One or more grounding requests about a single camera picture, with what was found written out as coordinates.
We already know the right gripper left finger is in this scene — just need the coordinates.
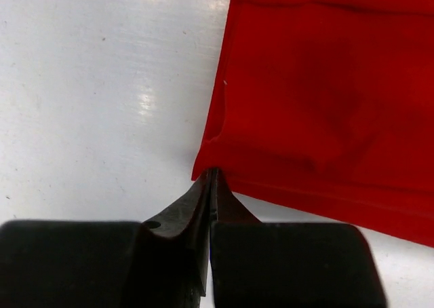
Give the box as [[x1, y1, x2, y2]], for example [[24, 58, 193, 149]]
[[125, 170, 212, 307]]

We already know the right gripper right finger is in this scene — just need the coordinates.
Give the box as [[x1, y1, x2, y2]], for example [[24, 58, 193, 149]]
[[210, 168, 260, 224]]

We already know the bright red t-shirt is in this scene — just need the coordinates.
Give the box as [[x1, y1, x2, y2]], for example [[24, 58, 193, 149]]
[[192, 0, 433, 246]]

